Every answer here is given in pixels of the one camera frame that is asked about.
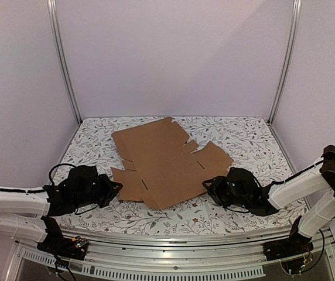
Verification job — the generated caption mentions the brown cardboard box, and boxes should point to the brown cardboard box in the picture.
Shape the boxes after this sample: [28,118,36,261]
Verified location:
[112,117,233,210]

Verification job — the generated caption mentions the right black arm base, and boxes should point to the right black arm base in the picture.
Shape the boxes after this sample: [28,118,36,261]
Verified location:
[262,216,313,261]

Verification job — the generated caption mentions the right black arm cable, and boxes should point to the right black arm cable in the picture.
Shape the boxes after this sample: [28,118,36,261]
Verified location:
[252,175,287,191]

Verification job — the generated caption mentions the aluminium frame post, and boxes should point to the aluminium frame post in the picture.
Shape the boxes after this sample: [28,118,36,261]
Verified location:
[267,0,302,126]
[47,0,83,125]

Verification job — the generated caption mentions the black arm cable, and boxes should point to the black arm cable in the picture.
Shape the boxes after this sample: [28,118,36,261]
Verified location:
[252,175,287,191]
[47,163,77,184]

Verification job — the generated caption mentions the right aluminium frame post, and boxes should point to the right aluminium frame post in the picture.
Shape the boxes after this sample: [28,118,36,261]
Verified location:
[267,0,302,126]

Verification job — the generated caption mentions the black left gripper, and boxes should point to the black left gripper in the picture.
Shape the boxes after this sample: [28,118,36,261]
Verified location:
[73,174,123,210]

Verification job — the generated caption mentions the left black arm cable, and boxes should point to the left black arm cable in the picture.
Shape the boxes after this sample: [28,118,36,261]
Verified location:
[47,163,77,184]

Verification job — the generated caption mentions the left aluminium frame post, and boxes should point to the left aluminium frame post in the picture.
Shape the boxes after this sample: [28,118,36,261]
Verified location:
[47,0,83,125]

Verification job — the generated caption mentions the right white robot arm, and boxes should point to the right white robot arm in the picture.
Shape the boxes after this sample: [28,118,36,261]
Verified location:
[202,145,335,255]

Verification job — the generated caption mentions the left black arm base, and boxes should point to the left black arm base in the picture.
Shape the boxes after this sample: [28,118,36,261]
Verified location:
[37,217,88,261]

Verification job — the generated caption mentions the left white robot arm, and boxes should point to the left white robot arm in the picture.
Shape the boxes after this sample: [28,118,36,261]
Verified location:
[0,165,123,254]

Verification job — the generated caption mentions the aluminium front rail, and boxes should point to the aluminium front rail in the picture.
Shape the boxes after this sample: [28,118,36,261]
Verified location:
[5,227,335,281]

